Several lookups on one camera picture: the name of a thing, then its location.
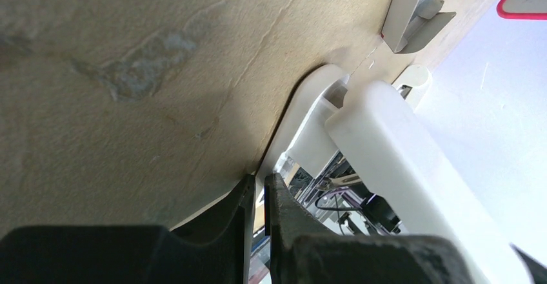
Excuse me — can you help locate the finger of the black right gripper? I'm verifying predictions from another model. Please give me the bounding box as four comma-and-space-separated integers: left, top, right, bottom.
511, 244, 547, 284

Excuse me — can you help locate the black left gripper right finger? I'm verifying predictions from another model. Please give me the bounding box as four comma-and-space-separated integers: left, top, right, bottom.
264, 174, 473, 283

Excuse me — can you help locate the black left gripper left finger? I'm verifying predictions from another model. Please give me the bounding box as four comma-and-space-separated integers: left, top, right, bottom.
1, 175, 255, 283

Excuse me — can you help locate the white stapler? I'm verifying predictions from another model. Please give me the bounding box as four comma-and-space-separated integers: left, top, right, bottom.
392, 65, 432, 110
257, 65, 533, 283

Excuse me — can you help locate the red framed whiteboard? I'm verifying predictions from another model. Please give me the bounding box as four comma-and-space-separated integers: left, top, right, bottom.
496, 0, 546, 21

